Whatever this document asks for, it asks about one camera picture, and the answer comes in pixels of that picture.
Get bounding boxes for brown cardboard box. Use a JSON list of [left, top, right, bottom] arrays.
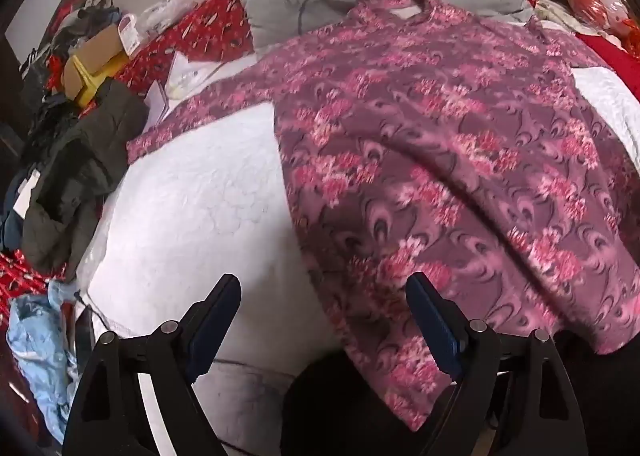
[[75, 26, 127, 68]]

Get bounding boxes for clear plastic bag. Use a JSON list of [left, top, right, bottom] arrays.
[[134, 0, 190, 33]]

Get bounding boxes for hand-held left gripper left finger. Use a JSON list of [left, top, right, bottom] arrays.
[[62, 273, 243, 456]]

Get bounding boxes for pile of dark clothes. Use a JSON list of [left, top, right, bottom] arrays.
[[19, 0, 122, 104]]

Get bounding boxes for olive green jacket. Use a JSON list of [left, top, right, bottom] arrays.
[[22, 79, 151, 282]]

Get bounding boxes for red patterned blanket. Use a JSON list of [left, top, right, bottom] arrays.
[[0, 0, 541, 317]]

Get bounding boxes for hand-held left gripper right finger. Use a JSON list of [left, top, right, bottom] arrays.
[[405, 272, 593, 456]]

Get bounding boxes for white quilted bedspread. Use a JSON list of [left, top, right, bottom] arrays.
[[75, 56, 640, 456]]

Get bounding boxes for cream printed cloth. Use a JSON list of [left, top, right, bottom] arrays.
[[534, 0, 582, 33]]

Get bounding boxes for white papers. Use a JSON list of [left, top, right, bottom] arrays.
[[144, 51, 222, 128]]

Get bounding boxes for pink floral top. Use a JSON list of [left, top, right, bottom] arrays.
[[125, 0, 640, 432]]

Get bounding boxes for yellow plastic object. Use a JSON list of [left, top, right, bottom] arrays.
[[62, 54, 132, 106]]

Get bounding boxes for bagged rag doll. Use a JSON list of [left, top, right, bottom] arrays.
[[549, 0, 640, 58]]

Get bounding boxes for light blue garment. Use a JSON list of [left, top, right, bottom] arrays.
[[6, 280, 82, 443]]

